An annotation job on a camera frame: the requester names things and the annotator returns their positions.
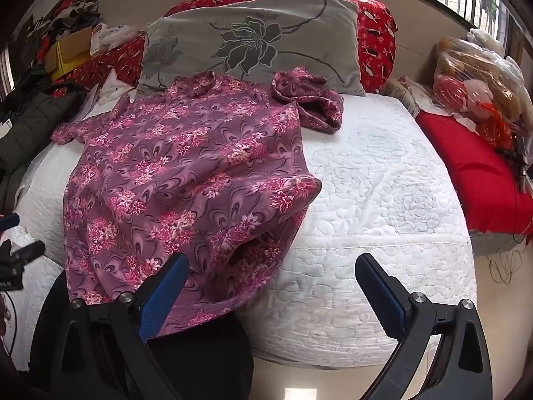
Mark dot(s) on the red cushion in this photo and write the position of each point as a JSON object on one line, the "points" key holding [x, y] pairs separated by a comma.
{"points": [[470, 175]]}

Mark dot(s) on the white plastic bag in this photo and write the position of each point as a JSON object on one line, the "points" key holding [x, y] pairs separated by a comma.
{"points": [[114, 35]]}

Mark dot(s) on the dark metal tool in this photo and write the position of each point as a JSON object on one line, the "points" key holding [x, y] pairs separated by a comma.
{"points": [[520, 162]]}

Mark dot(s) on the dark padded jacket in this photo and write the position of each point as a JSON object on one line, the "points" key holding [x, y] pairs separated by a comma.
{"points": [[29, 129]]}

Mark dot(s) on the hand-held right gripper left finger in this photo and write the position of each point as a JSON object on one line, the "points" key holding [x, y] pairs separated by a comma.
{"points": [[166, 287]]}

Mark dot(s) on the pile of mixed clothes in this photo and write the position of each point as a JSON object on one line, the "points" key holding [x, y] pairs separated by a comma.
{"points": [[75, 12]]}

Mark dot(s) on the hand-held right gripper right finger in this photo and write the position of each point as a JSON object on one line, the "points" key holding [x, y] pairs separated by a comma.
{"points": [[383, 296]]}

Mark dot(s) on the beige patterned cloth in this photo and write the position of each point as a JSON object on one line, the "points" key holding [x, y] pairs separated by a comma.
{"points": [[402, 89]]}

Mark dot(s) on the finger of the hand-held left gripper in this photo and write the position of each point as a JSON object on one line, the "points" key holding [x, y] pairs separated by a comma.
{"points": [[10, 221], [25, 253]]}

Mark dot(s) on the white quilted bed cover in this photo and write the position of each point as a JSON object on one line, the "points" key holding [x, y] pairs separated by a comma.
{"points": [[374, 183]]}

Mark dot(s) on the yellow cardboard box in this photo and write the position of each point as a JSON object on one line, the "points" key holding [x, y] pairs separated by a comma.
{"points": [[66, 54]]}

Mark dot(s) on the dark cloth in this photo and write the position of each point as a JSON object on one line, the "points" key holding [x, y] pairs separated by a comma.
{"points": [[208, 362]]}

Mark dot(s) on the clear plastic bag of toys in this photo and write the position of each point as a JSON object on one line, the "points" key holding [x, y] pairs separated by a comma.
{"points": [[470, 75]]}

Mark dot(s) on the grey floral pillow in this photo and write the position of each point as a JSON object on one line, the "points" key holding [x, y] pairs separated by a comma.
{"points": [[291, 41]]}

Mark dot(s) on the purple floral shirt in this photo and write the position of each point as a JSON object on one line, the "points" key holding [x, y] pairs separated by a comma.
{"points": [[187, 154]]}

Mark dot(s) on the white papers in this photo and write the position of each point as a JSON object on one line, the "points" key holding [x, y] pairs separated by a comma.
{"points": [[108, 91]]}

